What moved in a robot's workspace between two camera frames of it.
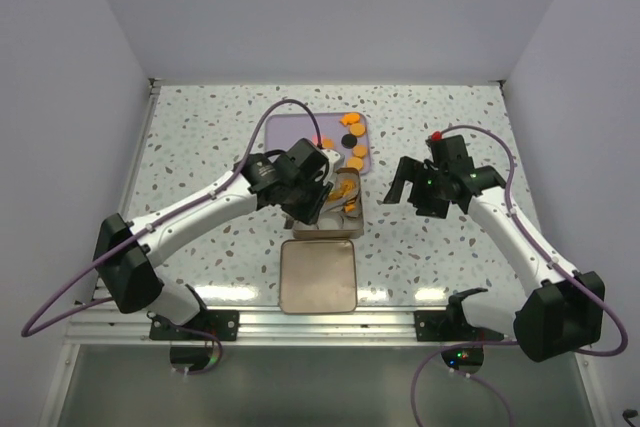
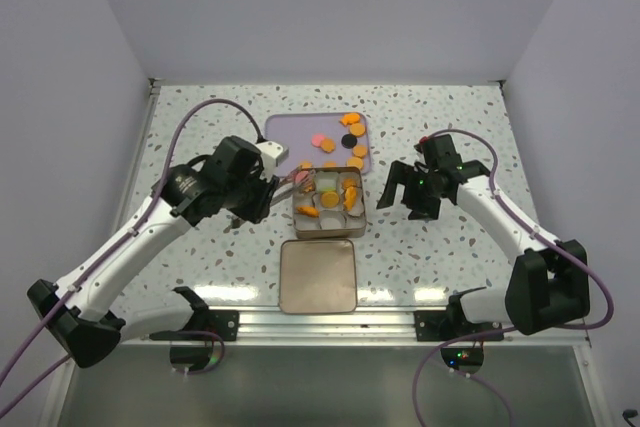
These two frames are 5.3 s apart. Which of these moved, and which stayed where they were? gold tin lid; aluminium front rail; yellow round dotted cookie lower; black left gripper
Moved: black left gripper
Stayed: yellow round dotted cookie lower; gold tin lid; aluminium front rail
